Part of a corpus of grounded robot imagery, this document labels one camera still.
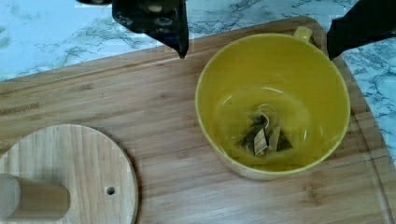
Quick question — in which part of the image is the pyramid tea bag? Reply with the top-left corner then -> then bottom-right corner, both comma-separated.
239,104 -> 292,157

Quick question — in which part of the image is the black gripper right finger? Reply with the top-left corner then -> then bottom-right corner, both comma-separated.
327,0 -> 396,60

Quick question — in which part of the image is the yellow ceramic cup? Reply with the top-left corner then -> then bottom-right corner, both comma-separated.
195,26 -> 350,180

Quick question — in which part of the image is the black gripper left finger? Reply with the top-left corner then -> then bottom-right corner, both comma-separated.
112,0 -> 189,59

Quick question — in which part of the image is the round wooden lid with knob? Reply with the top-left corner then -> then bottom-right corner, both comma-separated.
1,124 -> 138,224

